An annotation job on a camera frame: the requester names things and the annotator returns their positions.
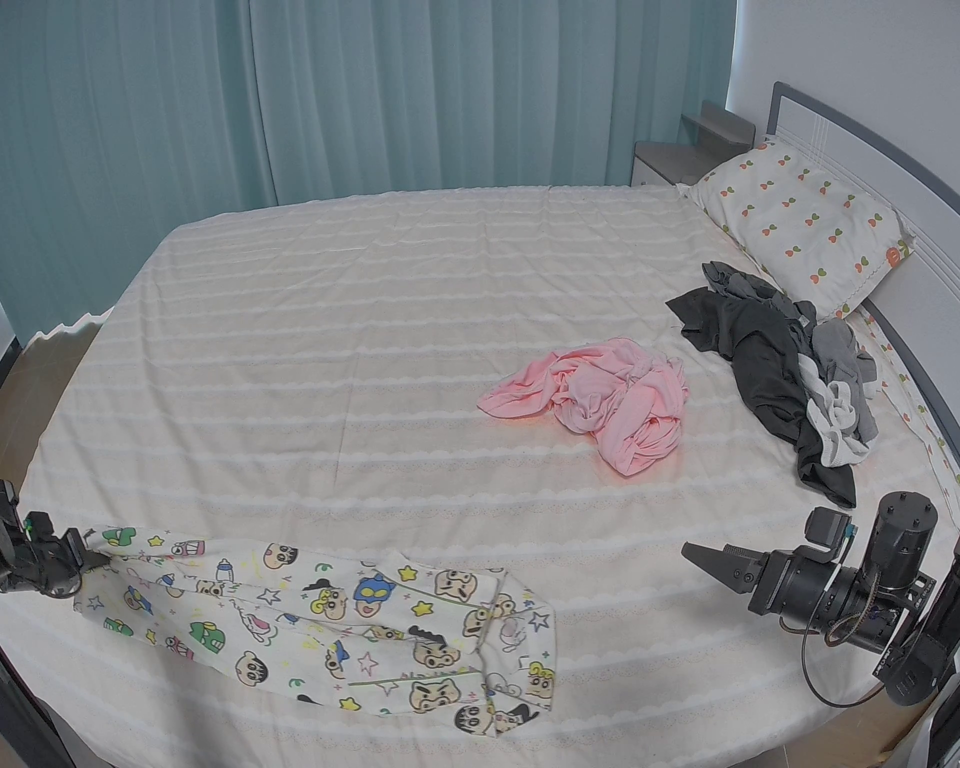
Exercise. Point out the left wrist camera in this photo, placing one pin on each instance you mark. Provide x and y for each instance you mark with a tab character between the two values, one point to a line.
37	525

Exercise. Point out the bed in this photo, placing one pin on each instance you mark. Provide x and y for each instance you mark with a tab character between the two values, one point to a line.
337	337

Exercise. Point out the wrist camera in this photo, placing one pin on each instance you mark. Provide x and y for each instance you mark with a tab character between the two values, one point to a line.
37	525
829	529

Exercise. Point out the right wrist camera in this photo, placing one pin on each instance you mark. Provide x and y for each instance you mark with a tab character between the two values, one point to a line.
829	529

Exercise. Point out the white printed pyjama top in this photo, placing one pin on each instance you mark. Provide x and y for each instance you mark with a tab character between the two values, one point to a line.
300	622

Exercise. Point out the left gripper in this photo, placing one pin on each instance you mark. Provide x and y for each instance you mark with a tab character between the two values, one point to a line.
45	570

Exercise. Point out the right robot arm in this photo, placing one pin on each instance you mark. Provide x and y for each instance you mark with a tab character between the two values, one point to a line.
911	540

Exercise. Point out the pink garment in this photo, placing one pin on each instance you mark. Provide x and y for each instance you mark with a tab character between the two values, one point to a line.
615	405

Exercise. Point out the blue-green curtain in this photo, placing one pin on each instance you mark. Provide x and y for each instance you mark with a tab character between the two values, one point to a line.
375	97

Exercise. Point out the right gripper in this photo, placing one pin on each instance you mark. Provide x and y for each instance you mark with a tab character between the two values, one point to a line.
802	592

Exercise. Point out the pile of clothes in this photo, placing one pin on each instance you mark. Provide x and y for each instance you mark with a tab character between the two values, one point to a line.
765	360

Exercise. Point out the grey bedside table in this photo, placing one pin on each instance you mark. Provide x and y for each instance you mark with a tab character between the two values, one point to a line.
675	161

